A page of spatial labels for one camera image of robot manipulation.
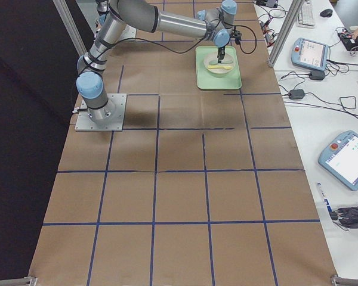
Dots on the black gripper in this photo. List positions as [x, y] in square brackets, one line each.
[221, 49]

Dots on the white round plate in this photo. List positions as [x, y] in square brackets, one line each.
[211, 59]

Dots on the yellow plastic fork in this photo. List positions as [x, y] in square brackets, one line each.
[219, 66]

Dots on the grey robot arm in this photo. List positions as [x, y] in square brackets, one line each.
[213, 25]

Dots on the light green plastic tray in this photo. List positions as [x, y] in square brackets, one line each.
[211, 83]

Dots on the black power adapter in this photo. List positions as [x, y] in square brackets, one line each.
[296, 94]

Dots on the far blue teach pendant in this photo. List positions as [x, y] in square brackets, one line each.
[309, 54]

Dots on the blue teach pendant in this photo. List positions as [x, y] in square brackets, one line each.
[340, 158]
[309, 54]

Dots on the white keyboard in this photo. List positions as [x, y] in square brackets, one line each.
[305, 15]

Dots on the black power brick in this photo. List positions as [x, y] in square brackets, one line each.
[317, 75]

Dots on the black computer mouse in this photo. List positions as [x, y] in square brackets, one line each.
[326, 13]

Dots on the near blue teach pendant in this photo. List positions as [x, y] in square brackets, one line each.
[340, 158]

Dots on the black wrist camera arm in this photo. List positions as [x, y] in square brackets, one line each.
[236, 36]

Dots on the aluminium frame post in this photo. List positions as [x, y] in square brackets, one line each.
[284, 31]

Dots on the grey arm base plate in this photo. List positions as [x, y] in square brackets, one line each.
[108, 118]

